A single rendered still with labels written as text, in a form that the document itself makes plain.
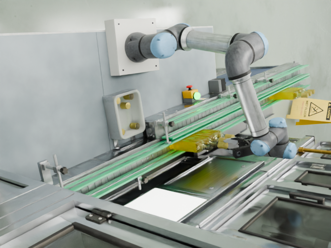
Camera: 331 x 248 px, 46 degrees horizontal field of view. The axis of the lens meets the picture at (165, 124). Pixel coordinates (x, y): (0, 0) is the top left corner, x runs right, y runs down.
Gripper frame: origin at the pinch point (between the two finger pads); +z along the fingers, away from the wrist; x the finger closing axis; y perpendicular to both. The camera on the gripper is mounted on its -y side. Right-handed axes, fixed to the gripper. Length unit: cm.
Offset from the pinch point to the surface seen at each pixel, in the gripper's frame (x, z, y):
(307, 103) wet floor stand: -61, 96, 323
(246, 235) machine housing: -17, -37, -45
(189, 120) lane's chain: 8.2, 30.8, 11.5
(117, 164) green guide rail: 4, 27, -48
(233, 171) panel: -12.4, -4.8, -2.7
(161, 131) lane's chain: 9.0, 30.7, -12.5
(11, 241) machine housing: 21, -26, -124
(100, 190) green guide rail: -3, 27, -61
